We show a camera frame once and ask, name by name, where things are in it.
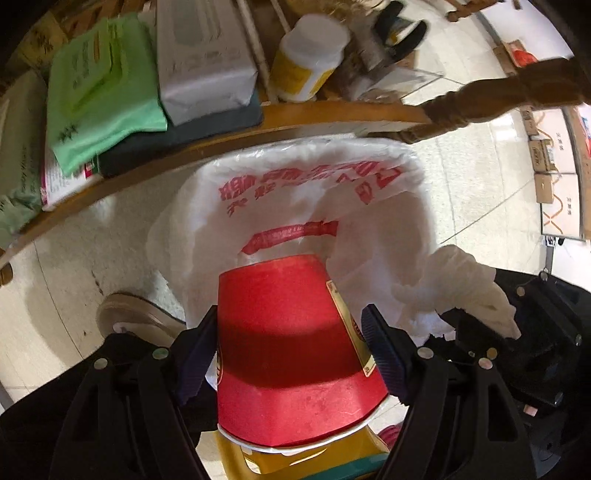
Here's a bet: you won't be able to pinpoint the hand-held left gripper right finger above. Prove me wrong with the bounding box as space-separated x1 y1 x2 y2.
360 304 539 480

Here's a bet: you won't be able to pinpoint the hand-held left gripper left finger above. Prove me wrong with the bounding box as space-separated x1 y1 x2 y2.
54 305 220 480

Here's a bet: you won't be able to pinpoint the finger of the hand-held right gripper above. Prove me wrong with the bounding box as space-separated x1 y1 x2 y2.
434 308 513 365
493 267 583 315

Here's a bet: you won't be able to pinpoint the white tissue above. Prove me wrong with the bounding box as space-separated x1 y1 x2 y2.
392 244 522 341

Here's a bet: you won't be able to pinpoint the red paper cup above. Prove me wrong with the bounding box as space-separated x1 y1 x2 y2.
216 254 389 450

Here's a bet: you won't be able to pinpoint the white plastic bag red print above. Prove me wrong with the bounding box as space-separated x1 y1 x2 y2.
147 137 457 416

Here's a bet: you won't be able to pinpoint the beige shoe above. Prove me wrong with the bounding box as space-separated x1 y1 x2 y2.
96 293 188 347

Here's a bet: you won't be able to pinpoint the white framed panel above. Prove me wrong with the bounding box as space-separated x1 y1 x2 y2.
539 106 591 241

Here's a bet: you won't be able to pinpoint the black pants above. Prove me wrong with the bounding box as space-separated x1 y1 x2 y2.
0 344 105 480

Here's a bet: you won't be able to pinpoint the red white flat box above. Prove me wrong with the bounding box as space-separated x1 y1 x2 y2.
41 157 100 206

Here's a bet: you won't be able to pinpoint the dark notebook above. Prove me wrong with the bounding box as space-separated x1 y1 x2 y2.
97 88 265 178

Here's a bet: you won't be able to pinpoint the pale green wipes packet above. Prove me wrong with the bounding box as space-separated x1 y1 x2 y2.
0 194 42 250
0 69 49 204

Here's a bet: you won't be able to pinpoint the wooden table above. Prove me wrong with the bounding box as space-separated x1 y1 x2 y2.
0 0 587 287

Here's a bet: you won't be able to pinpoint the clear plastic container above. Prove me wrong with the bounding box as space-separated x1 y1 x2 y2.
342 28 444 104

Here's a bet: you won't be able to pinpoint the wooden chair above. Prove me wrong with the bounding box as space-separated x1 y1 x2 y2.
445 0 522 21

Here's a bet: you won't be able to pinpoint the white cardboard box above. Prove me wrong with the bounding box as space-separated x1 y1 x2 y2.
156 0 258 125

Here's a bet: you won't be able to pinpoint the white pill bottle yellow label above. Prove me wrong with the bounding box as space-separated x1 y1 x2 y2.
269 14 351 103

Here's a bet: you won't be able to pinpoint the white stick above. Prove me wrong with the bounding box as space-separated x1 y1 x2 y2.
238 0 269 93
271 0 296 34

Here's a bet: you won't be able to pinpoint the black handled pliers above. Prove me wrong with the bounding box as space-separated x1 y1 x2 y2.
369 0 428 70

